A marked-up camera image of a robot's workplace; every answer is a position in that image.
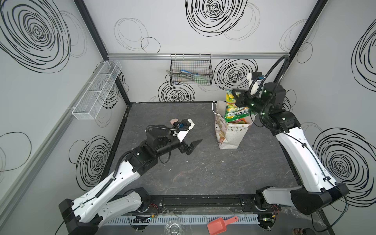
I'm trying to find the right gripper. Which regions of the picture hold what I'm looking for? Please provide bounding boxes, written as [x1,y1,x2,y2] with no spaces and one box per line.
[230,88,267,119]

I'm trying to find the green Fox's candy bag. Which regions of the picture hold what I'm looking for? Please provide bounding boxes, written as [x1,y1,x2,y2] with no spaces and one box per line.
[224,90,250,124]

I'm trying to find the white patterned paper bag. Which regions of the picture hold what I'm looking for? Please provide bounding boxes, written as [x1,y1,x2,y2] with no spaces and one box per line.
[211,101,256,150]

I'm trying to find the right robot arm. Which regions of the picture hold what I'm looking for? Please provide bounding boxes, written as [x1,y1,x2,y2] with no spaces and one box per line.
[232,55,349,215]

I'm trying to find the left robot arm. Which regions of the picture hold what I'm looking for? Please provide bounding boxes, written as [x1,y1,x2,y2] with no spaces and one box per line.
[59,119,201,235]

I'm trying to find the pink round eraser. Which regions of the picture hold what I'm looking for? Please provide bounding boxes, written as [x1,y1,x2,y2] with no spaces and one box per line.
[170,118,179,125]

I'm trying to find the blue green tools in basket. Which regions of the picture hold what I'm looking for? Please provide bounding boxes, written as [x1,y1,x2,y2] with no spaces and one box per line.
[169,70,210,85]

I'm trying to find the clear glass bowl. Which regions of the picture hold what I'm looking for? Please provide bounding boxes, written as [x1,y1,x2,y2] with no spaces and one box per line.
[164,220,183,235]

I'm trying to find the pink plastic scoop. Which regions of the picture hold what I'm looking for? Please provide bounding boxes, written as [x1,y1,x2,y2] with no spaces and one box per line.
[207,216,239,235]

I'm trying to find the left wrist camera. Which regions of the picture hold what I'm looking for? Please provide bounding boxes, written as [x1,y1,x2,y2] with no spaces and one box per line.
[173,119,195,143]

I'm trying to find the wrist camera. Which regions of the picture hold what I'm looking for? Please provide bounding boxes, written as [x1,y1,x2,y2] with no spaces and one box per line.
[173,119,195,143]
[247,71,264,97]

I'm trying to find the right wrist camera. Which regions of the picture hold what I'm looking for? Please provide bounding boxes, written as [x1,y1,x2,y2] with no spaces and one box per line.
[247,71,264,97]

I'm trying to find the black wire wall basket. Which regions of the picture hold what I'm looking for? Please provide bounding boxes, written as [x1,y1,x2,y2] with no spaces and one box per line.
[168,53,213,86]

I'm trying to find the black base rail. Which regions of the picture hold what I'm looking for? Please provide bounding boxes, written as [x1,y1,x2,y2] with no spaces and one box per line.
[111,193,294,210]

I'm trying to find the white cable duct strip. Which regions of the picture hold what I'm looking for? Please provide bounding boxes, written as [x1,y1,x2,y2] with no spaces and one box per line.
[105,214,259,226]

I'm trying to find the clear plastic wall shelf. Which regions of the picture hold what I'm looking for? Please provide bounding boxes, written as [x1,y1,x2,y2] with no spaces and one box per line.
[72,60,121,120]

